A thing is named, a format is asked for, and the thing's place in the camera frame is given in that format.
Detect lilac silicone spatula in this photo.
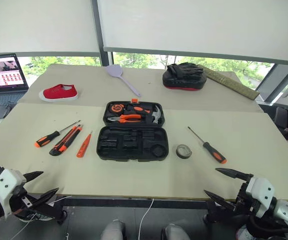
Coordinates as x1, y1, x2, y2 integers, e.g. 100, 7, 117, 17
106, 64, 142, 98

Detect open grey laptop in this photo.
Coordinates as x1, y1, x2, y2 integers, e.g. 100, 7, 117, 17
0, 52, 30, 121

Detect black table frame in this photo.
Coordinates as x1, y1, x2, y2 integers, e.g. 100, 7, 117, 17
26, 195, 225, 225

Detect claw hammer orange grip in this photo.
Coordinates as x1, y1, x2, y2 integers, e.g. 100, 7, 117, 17
126, 104, 163, 125

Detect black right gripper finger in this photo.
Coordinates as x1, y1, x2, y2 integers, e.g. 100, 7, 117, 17
203, 189, 236, 212
215, 167, 254, 184

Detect olive brown long bar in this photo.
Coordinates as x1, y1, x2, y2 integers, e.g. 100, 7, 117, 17
204, 67, 261, 101

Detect slanted grey window frame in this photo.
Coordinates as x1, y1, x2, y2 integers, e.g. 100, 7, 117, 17
255, 53, 288, 102

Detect orange black utility knife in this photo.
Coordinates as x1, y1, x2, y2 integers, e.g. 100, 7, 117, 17
49, 123, 83, 157

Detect narrow white roller blind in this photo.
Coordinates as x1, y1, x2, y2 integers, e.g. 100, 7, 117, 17
0, 0, 102, 58

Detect wide white roller blind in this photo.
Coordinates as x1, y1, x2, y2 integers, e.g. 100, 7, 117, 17
96, 0, 288, 67

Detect black electrical tape roll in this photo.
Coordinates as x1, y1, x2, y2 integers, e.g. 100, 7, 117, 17
176, 143, 193, 160

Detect black tool case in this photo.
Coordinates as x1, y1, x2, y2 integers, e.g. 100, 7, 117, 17
96, 98, 170, 162

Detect black chair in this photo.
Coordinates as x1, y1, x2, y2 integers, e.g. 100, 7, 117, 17
273, 99, 288, 141

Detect grey window post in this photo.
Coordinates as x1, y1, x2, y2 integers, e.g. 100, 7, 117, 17
90, 0, 114, 68

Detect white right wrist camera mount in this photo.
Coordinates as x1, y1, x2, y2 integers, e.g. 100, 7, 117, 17
246, 176, 276, 219

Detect red canvas shoe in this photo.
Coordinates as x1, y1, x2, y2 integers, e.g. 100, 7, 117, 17
38, 83, 80, 103

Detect thin white cable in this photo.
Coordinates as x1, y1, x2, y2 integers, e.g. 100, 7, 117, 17
138, 198, 155, 240

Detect orange black screwdriver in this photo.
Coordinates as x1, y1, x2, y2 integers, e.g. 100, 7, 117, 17
34, 120, 82, 149
187, 125, 228, 165

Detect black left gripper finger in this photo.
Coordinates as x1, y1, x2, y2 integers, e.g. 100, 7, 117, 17
23, 170, 44, 186
28, 187, 59, 209

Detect orange handled pliers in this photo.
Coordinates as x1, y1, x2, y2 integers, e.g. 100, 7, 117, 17
107, 113, 143, 125

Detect white black sneaker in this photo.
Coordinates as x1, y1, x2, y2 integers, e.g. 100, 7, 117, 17
16, 211, 55, 223

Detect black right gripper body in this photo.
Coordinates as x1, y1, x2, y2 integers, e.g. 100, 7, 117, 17
233, 181, 257, 216

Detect grey rounded shape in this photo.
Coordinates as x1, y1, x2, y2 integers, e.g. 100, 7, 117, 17
161, 223, 191, 240
100, 219, 126, 240

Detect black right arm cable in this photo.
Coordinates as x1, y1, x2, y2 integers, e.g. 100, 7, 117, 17
248, 214, 288, 239

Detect orange voltage tester pen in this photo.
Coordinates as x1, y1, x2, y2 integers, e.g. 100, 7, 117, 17
76, 130, 93, 159

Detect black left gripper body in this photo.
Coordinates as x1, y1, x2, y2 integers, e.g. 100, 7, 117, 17
8, 182, 38, 216

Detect thin white string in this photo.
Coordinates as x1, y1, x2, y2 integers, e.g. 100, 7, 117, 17
8, 195, 72, 240

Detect orange black tape measure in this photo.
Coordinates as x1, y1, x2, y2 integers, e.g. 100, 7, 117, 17
110, 103, 123, 115

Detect black red boxing mitt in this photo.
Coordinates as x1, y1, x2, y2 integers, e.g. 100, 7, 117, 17
162, 62, 208, 92

